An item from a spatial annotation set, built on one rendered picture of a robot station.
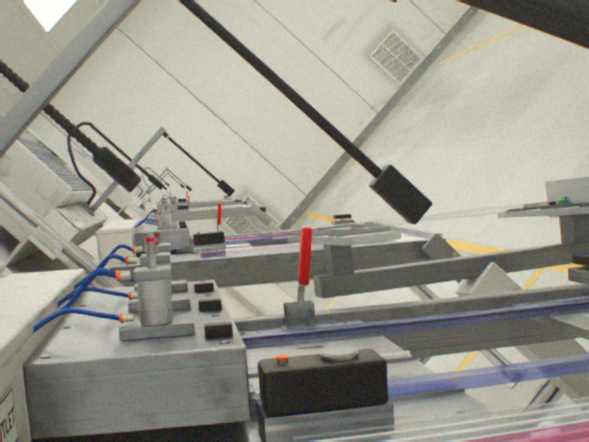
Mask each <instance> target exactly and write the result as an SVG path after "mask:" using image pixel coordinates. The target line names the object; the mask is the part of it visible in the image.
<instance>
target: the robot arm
mask: <svg viewBox="0 0 589 442"><path fill-rule="evenodd" d="M454 1H457V2H459V3H462V4H465V5H468V6H473V7H476V8H478V9H481V10H484V11H485V12H487V13H490V14H493V15H495V16H498V17H503V18H506V19H509V20H512V21H514V22H517V23H518V24H520V25H523V26H526V27H529V28H531V29H536V30H539V31H542V32H544V33H547V34H548V35H549V36H552V37H555V38H558V39H561V40H564V41H568V42H571V43H574V44H576V45H577V46H579V47H582V48H585V49H587V50H589V0H454Z"/></svg>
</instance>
